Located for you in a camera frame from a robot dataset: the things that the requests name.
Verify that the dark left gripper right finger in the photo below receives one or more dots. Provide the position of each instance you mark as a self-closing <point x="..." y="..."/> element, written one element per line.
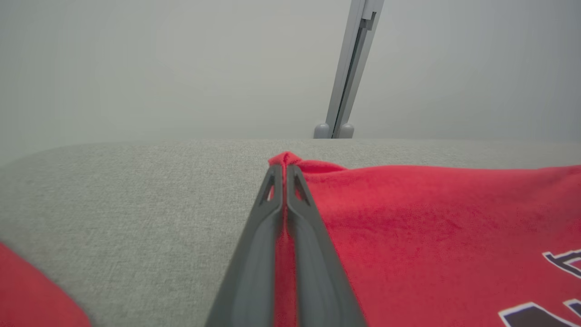
<point x="317" y="272"/>

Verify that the grey partition post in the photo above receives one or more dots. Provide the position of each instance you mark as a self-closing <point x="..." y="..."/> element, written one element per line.
<point x="352" y="68"/>

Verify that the grey cylindrical post foot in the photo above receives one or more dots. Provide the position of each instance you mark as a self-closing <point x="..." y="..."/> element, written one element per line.
<point x="346" y="131"/>
<point x="321" y="131"/>

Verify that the red Bulls 23 shorts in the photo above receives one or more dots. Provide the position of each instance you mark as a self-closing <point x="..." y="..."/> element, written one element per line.
<point x="27" y="295"/>

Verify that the red white basketball jersey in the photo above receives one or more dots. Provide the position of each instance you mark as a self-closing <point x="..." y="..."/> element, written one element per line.
<point x="408" y="218"/>

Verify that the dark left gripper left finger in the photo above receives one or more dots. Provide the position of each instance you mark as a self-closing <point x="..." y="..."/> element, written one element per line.
<point x="254" y="272"/>

